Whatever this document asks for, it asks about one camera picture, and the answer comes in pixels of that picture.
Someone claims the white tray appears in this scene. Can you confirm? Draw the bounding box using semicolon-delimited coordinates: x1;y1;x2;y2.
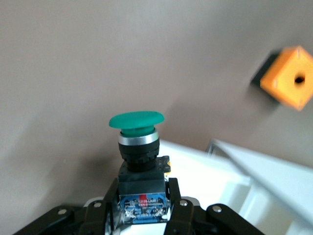
158;138;313;235

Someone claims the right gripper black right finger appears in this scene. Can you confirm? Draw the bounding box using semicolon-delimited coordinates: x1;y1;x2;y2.
163;178;265;235

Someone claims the orange button enclosure box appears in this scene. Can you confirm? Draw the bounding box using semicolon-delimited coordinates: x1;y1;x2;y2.
250;46;313;112

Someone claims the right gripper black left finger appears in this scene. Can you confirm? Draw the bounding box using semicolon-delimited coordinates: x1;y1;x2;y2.
14;178;119;235

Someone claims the green mushroom push button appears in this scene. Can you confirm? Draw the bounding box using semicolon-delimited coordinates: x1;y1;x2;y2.
109;111;172;225

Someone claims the brown table cover sheet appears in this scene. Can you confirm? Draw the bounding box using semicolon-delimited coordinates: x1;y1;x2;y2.
0;0;313;216

